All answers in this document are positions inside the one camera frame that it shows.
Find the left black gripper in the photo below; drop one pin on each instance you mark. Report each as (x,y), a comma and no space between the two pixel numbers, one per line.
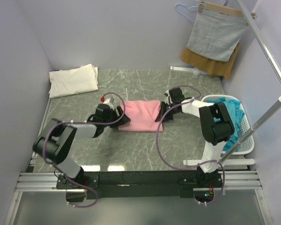
(124,120)

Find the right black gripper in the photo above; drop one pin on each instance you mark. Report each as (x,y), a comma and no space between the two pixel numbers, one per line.
(163,106)

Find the pink t shirt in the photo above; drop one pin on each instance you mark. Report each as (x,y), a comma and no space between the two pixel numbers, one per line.
(142,115)

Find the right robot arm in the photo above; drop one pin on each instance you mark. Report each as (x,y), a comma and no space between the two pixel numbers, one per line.
(215,121)

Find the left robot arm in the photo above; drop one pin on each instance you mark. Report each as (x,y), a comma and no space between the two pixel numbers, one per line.
(55,140)

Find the folded white t shirt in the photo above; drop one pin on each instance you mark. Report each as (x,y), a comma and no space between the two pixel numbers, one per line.
(75,81)

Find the black base beam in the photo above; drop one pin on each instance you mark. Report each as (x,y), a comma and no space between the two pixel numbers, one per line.
(97,185)

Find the brown hanging cloth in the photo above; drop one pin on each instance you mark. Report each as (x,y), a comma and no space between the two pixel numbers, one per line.
(212,67)

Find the teal t shirt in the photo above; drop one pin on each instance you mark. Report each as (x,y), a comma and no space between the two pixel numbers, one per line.
(236,115)

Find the grey hanging cloth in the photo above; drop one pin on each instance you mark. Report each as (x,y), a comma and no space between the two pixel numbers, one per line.
(215,36)

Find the white perforated laundry basket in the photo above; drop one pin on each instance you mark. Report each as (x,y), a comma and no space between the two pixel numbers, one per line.
(248,145)

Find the wooden clip hanger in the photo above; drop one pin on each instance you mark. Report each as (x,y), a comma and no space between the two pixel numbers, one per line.
(214,7)

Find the metal clothes rack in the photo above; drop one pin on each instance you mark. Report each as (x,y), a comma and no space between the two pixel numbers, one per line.
(264,47)

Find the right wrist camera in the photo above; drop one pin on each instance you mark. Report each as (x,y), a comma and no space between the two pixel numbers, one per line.
(168,98)

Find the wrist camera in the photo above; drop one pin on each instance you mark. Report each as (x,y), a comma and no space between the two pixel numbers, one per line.
(108,101)
(168,98)

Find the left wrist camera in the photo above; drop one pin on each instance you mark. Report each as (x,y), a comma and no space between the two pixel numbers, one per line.
(108,101)

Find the aluminium rail frame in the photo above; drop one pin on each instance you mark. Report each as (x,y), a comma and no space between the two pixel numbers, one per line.
(37,201)

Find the blue wire hanger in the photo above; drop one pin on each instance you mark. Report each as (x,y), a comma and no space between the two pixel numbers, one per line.
(185,10)

